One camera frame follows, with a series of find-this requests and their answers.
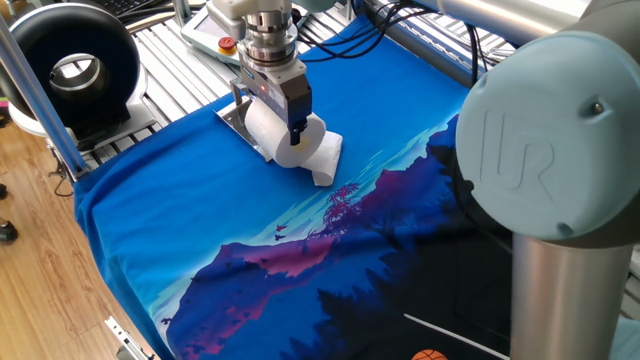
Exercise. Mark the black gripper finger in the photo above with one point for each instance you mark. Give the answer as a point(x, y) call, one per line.
point(296, 134)

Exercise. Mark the silver Schunk gripper body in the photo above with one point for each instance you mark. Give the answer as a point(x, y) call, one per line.
point(290, 90)

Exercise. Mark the white toilet paper roll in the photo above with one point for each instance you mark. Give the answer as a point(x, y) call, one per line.
point(270, 135)

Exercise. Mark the chrome toilet paper holder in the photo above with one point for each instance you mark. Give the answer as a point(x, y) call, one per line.
point(230, 117)

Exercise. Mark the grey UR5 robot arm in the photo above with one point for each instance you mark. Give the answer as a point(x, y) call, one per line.
point(550, 140)

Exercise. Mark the white teach pendant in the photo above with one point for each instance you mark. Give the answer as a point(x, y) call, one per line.
point(205, 30)

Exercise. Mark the blue mountain print cloth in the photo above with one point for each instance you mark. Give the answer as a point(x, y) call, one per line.
point(175, 210)

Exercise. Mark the black keyboard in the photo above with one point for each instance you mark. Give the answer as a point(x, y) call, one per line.
point(120, 6)

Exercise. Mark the small orange basketball toy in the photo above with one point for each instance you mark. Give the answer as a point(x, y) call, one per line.
point(429, 356)

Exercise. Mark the black caster wheel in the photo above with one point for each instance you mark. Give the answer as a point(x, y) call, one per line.
point(2, 191)
point(7, 232)

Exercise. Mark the silver frame post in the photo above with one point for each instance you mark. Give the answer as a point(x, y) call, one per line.
point(181, 12)

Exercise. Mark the blue aluminium frame post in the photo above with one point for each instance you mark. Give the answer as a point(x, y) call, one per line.
point(40, 100)

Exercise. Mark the silver metal bracket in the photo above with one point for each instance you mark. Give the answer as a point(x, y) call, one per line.
point(125, 340)

